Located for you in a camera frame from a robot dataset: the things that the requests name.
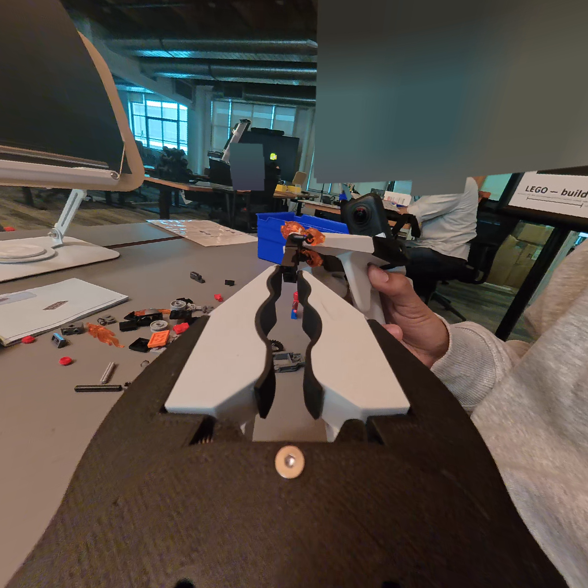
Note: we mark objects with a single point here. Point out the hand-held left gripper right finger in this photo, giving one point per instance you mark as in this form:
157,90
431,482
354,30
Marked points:
358,367

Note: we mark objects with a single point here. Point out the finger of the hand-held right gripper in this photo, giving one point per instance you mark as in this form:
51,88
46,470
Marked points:
337,278
349,244

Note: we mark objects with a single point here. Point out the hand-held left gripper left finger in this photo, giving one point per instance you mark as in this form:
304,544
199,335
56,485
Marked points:
220,363

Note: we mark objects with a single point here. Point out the black flaming lego minifigure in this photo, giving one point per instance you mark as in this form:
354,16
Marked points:
291,257

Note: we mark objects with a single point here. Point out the red blue lego minifigure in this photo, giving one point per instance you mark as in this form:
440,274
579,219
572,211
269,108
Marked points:
295,305

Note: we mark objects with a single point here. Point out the pile of lego pieces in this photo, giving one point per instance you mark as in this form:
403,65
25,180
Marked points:
156,326

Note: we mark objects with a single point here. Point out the person's right forearm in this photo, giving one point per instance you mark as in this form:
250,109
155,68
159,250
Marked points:
473,363

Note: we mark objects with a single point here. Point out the lego instruction booklet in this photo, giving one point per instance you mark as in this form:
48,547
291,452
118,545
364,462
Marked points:
55,307

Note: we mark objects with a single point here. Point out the person's right hand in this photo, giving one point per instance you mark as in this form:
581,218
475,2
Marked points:
413,317

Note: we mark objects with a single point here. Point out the blue plastic bin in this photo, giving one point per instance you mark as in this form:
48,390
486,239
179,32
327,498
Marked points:
271,239

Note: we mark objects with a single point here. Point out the laminated paper sheet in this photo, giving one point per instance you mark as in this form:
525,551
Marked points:
202,232

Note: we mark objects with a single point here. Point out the cardboard boxes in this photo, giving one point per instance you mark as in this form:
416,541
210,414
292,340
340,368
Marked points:
519,257

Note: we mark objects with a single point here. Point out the wooden office desk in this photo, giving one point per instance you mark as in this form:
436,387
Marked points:
193,188

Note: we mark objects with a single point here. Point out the person's grey sweatshirt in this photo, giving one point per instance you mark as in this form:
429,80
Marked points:
542,413

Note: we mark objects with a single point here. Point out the dark screen tablet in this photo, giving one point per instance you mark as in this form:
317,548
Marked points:
50,92

